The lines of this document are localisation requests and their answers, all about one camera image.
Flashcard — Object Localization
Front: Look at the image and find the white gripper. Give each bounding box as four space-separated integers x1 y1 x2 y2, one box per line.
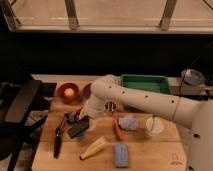
79 95 106 131

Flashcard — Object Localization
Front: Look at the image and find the black eraser block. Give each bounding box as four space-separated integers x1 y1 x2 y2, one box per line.
67 117 89 139

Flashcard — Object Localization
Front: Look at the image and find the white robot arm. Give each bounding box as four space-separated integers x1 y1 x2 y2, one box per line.
83 75 213 171

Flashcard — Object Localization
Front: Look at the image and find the blue plastic cup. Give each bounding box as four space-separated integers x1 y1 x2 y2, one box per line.
76 132 86 141

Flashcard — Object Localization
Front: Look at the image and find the white cup with utensil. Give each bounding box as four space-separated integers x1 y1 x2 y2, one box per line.
145 116 164 136

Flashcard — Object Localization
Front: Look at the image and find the dark purple grape bunch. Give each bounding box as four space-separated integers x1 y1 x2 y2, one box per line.
74 111 80 122

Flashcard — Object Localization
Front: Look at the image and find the small green black object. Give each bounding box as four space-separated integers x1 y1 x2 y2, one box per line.
65 113 75 124

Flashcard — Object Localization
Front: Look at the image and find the striped black white ball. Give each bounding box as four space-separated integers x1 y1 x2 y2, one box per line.
105 101 116 113

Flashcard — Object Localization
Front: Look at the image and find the orange carrot toy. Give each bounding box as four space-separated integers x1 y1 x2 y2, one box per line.
114 115 123 141

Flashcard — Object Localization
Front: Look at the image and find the purple bowl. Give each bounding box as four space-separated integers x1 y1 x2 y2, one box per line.
82 84 91 99

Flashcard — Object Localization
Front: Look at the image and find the crumpled blue grey cloth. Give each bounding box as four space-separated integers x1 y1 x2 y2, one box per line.
118 116 139 131

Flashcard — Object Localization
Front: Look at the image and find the red bowl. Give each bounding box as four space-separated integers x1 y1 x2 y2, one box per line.
57 83 79 103

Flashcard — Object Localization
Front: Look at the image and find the orange ball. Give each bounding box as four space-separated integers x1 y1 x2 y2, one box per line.
64 88 75 98

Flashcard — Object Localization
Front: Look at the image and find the blue sponge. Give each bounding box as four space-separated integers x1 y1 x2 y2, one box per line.
114 143 128 168

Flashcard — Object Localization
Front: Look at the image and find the black office chair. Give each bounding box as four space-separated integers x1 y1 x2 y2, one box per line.
0 80 50 171

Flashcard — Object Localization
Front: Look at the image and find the green plastic tray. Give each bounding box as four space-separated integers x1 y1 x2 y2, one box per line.
121 74 172 95

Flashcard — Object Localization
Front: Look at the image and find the round grey device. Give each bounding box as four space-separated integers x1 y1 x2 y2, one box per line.
181 69 204 86

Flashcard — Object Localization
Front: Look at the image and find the black handled tool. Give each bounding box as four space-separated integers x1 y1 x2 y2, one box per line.
53 116 66 158

